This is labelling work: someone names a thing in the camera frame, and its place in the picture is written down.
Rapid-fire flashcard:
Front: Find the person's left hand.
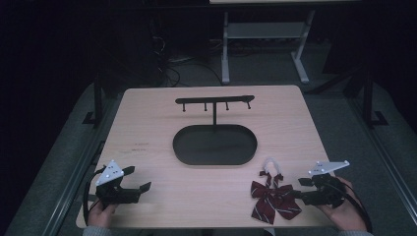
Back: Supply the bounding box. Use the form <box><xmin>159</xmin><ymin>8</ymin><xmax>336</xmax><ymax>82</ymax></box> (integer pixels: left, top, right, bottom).
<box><xmin>86</xmin><ymin>203</ymin><xmax>117</xmax><ymax>228</ymax></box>

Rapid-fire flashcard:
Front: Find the person's right hand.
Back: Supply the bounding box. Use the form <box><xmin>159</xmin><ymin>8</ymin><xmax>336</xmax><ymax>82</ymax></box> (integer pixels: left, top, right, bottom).
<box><xmin>319</xmin><ymin>177</ymin><xmax>368</xmax><ymax>232</ymax></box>

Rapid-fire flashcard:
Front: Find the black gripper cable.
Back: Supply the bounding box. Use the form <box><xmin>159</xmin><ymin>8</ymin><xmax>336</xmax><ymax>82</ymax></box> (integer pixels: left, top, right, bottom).
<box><xmin>82</xmin><ymin>166</ymin><xmax>106</xmax><ymax>227</ymax></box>
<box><xmin>328</xmin><ymin>181</ymin><xmax>374</xmax><ymax>234</ymax></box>

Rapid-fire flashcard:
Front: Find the tangle of black floor cables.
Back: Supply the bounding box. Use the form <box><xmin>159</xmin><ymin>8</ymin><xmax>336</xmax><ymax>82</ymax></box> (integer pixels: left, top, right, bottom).
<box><xmin>149</xmin><ymin>32</ymin><xmax>227</xmax><ymax>89</ymax></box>

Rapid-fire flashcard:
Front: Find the white metal desk frame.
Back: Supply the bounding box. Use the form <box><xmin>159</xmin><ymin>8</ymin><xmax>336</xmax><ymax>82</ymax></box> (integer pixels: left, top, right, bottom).
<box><xmin>208</xmin><ymin>0</ymin><xmax>362</xmax><ymax>85</ymax></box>

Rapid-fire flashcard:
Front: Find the dark red striped bow tie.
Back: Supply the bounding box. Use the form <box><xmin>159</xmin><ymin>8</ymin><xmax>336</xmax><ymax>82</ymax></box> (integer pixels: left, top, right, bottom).
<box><xmin>250</xmin><ymin>156</ymin><xmax>303</xmax><ymax>226</ymax></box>

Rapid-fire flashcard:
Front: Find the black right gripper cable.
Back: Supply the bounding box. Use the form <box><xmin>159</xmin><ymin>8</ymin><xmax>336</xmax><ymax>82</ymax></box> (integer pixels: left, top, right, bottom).
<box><xmin>328</xmin><ymin>181</ymin><xmax>374</xmax><ymax>234</ymax></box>

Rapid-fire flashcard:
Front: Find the black hook stand with tray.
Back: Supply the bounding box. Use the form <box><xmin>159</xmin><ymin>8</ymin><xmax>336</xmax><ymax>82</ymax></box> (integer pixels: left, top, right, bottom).
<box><xmin>172</xmin><ymin>94</ymin><xmax>259</xmax><ymax>167</ymax></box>

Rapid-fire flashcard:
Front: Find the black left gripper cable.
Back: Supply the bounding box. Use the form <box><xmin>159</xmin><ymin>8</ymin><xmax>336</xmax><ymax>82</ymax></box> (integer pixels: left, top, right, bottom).
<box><xmin>82</xmin><ymin>166</ymin><xmax>106</xmax><ymax>227</ymax></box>

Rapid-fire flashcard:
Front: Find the black metal stand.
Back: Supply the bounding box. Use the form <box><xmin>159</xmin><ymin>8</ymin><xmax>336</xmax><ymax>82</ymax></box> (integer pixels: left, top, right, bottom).
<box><xmin>82</xmin><ymin>71</ymin><xmax>105</xmax><ymax>130</ymax></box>
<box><xmin>360</xmin><ymin>65</ymin><xmax>390</xmax><ymax>130</ymax></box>

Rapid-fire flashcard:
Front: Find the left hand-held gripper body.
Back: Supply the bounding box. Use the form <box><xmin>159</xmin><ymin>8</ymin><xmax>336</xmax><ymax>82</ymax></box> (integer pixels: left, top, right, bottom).
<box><xmin>94</xmin><ymin>159</ymin><xmax>143</xmax><ymax>208</ymax></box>

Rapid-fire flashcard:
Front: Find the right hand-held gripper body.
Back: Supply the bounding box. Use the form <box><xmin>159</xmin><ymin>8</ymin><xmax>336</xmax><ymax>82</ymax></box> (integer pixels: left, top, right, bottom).
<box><xmin>301</xmin><ymin>159</ymin><xmax>351</xmax><ymax>209</ymax></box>

